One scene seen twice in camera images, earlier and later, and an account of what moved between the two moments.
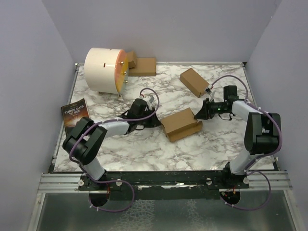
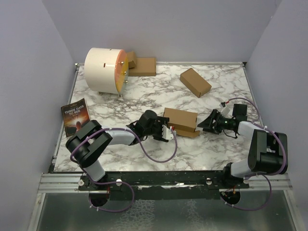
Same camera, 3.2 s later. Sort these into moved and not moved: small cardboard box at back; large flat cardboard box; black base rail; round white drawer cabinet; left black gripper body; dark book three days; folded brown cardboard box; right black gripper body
Moved: left black gripper body; right black gripper body
Not moved: folded brown cardboard box; large flat cardboard box; dark book three days; black base rail; round white drawer cabinet; small cardboard box at back
